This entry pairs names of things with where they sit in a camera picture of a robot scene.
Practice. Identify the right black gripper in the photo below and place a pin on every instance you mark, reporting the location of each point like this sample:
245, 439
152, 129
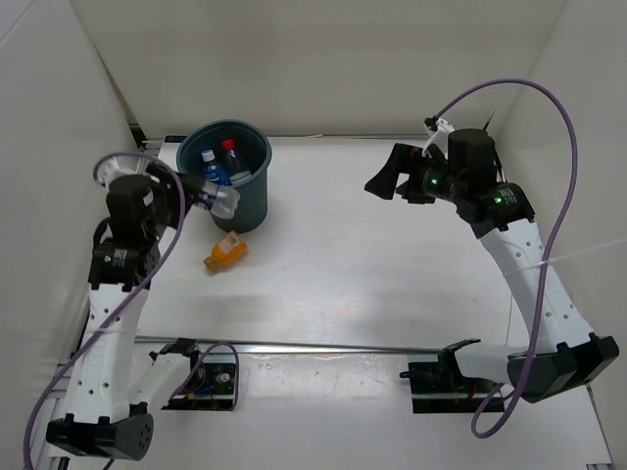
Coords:
404, 159

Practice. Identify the black label clear bottle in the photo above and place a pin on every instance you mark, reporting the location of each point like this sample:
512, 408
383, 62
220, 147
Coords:
220, 201

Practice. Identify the orange juice plastic bottle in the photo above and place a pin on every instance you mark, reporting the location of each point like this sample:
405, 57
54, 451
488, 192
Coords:
226, 252

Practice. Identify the blue label plastic bottle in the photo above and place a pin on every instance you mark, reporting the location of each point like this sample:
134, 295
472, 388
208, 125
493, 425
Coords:
213, 170

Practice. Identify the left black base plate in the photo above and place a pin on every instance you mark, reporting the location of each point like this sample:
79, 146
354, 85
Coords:
213, 391

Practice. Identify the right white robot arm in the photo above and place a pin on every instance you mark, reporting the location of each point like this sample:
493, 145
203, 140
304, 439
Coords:
466, 172

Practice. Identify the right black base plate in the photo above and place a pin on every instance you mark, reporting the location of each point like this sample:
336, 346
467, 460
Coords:
432, 393

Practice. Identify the white zip tie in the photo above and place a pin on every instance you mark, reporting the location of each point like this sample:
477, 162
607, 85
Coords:
553, 260

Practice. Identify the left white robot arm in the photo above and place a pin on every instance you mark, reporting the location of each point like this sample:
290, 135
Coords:
105, 415

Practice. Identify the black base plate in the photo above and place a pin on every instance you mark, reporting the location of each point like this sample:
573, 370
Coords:
432, 393
213, 391

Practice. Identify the metal rail bar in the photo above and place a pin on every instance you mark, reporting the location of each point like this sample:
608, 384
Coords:
265, 347

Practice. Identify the red label plastic bottle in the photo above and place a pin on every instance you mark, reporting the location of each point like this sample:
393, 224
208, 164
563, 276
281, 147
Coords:
237, 166

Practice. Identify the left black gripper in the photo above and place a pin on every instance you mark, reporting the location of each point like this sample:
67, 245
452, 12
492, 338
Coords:
173, 192

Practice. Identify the dark teal plastic bin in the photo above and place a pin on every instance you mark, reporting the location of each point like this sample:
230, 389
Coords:
253, 146

